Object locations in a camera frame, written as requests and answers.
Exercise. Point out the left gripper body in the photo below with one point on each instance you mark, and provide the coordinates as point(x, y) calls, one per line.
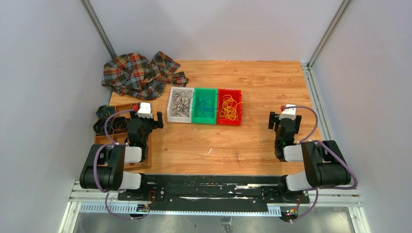
point(149, 123)

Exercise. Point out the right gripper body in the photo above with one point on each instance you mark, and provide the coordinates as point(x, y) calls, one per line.
point(298, 120)

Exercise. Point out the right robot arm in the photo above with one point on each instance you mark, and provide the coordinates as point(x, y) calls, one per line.
point(324, 164)

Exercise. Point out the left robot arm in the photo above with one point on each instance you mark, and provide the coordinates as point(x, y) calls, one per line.
point(104, 166)

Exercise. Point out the white plastic bin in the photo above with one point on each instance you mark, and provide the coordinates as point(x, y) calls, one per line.
point(179, 109)

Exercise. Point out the red plastic bin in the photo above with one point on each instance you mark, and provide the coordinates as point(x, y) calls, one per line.
point(229, 111)

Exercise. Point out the green plastic bin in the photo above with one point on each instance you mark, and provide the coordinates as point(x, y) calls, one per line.
point(204, 106)

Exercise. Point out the plaid cloth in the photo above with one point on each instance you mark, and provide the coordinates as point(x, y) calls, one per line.
point(137, 76)

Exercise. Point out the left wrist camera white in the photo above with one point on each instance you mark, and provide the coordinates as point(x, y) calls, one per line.
point(145, 110)

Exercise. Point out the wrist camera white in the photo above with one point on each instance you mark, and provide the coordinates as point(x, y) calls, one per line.
point(288, 111)
point(145, 110)

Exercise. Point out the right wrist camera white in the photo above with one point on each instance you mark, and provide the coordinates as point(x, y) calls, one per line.
point(288, 111)

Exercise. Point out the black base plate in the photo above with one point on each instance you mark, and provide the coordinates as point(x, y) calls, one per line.
point(212, 193)

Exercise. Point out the aluminium front rail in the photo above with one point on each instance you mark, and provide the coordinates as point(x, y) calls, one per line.
point(328, 211)

